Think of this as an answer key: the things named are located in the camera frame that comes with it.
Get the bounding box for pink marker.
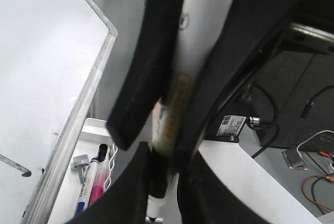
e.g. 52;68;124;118
88;144;108;206

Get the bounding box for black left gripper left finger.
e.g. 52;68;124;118
106;0;183;150

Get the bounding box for orange cable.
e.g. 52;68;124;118
302;173;334;216

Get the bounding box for white black whiteboard marker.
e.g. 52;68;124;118
147;72;193;223

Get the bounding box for blue white marker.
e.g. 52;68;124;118
74;157;99;216

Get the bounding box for silver bolt knob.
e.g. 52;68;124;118
73;154;89;184

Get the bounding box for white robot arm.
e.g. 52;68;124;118
106;0;300;223

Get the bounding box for black cable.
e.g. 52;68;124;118
245;82;280;159

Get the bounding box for white whiteboard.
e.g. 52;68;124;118
1;0;117;223

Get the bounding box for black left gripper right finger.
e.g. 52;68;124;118
172;0;299;172

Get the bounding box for white accessory tray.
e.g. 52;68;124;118
48;118;117;223

